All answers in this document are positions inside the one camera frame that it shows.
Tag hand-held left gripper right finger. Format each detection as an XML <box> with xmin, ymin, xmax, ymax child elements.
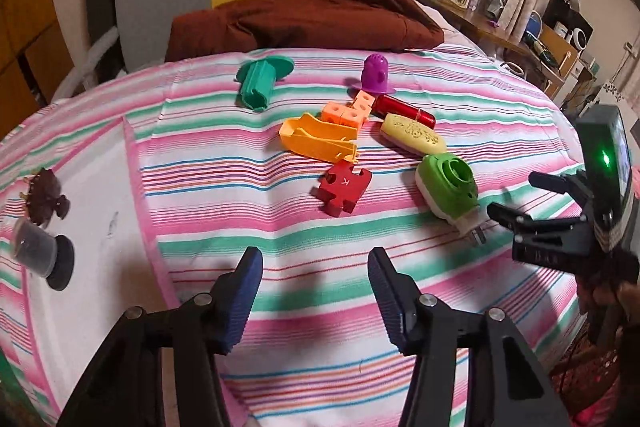
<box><xmin>367</xmin><ymin>247</ymin><xmax>573</xmax><ymax>427</ymax></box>

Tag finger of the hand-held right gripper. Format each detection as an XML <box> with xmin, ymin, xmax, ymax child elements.
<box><xmin>528</xmin><ymin>171</ymin><xmax>588</xmax><ymax>212</ymax></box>
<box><xmin>486</xmin><ymin>201</ymin><xmax>596</xmax><ymax>269</ymax></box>

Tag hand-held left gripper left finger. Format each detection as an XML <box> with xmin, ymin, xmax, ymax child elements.
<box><xmin>55</xmin><ymin>246</ymin><xmax>264</xmax><ymax>427</ymax></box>

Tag red puzzle piece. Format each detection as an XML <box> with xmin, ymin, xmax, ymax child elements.
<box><xmin>310</xmin><ymin>158</ymin><xmax>373</xmax><ymax>218</ymax></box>

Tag white box with pink rim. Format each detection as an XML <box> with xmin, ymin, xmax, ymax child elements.
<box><xmin>0</xmin><ymin>114</ymin><xmax>246</xmax><ymax>427</ymax></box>

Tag orange boat-shaped toy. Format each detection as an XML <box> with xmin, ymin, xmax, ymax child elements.
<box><xmin>278</xmin><ymin>111</ymin><xmax>361</xmax><ymax>165</ymax></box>

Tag green flanged plastic toy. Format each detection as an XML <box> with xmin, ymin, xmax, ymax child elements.
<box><xmin>235</xmin><ymin>57</ymin><xmax>296</xmax><ymax>112</ymax></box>

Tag person's right hand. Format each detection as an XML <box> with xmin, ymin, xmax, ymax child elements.
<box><xmin>582</xmin><ymin>279</ymin><xmax>640</xmax><ymax>310</ymax></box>

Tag green white plug-in device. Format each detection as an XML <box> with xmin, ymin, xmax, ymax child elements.
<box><xmin>415</xmin><ymin>153</ymin><xmax>488</xmax><ymax>244</ymax></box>

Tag cardboard box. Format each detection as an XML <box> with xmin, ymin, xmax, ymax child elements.
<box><xmin>537</xmin><ymin>24</ymin><xmax>578</xmax><ymax>75</ymax></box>

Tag yellow oval embossed block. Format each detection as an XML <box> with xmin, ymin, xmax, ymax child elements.
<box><xmin>381</xmin><ymin>113</ymin><xmax>447</xmax><ymax>155</ymax></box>

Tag black bag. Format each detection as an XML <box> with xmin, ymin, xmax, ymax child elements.
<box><xmin>542</xmin><ymin>0</ymin><xmax>593</xmax><ymax>42</ymax></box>

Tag red cylinder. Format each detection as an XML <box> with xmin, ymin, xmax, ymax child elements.
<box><xmin>372</xmin><ymin>94</ymin><xmax>437</xmax><ymax>130</ymax></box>

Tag wooden desk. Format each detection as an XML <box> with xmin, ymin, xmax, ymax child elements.
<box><xmin>410</xmin><ymin>0</ymin><xmax>566</xmax><ymax>98</ymax></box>

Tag orange linked cube blocks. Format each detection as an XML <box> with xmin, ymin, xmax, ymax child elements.
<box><xmin>321</xmin><ymin>89</ymin><xmax>375</xmax><ymax>128</ymax></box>

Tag purple perforated dome toy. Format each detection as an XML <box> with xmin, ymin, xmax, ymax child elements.
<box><xmin>350</xmin><ymin>53</ymin><xmax>398</xmax><ymax>95</ymax></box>

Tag dark brown plastic toy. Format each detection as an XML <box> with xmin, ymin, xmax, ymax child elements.
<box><xmin>22</xmin><ymin>168</ymin><xmax>71</xmax><ymax>225</ymax></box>

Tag brown jacket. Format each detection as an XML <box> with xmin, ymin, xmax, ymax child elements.
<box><xmin>165</xmin><ymin>0</ymin><xmax>446</xmax><ymax>62</ymax></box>

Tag yellow wooden cabinet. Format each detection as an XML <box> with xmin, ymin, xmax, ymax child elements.
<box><xmin>0</xmin><ymin>0</ymin><xmax>76</xmax><ymax>138</ymax></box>

